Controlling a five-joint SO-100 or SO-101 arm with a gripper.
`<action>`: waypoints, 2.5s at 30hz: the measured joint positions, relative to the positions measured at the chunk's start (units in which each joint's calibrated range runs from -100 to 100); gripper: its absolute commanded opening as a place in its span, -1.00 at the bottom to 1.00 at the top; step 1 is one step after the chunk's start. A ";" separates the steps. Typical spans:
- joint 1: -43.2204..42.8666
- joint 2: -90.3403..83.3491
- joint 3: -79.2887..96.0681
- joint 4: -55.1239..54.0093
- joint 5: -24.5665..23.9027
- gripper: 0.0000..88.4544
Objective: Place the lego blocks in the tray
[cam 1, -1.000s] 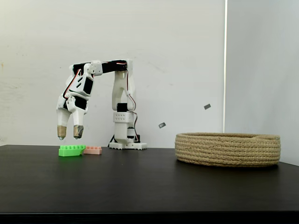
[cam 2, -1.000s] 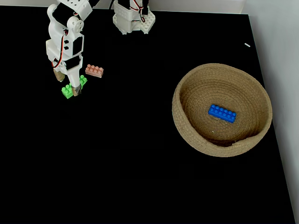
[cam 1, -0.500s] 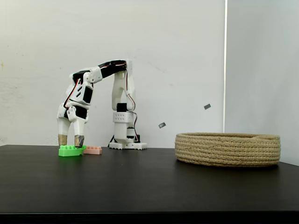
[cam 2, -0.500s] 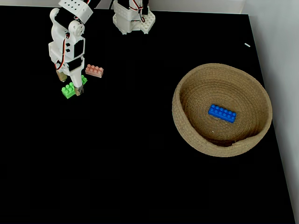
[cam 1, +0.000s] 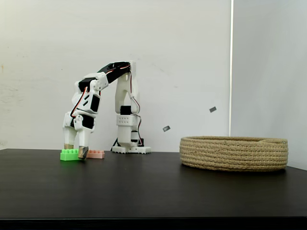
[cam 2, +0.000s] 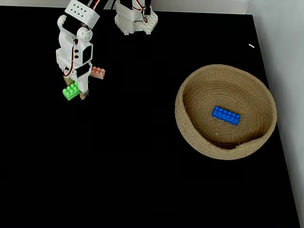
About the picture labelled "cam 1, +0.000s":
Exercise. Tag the grey tape piece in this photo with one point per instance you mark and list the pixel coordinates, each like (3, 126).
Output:
(213, 109)
(166, 128)

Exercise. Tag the white vertical wall trim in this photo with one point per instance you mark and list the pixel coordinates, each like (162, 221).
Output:
(231, 72)

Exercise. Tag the pink lego block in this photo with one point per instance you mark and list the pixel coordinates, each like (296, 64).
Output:
(96, 155)

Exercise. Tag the green lego block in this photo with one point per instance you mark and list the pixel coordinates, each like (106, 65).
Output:
(68, 155)

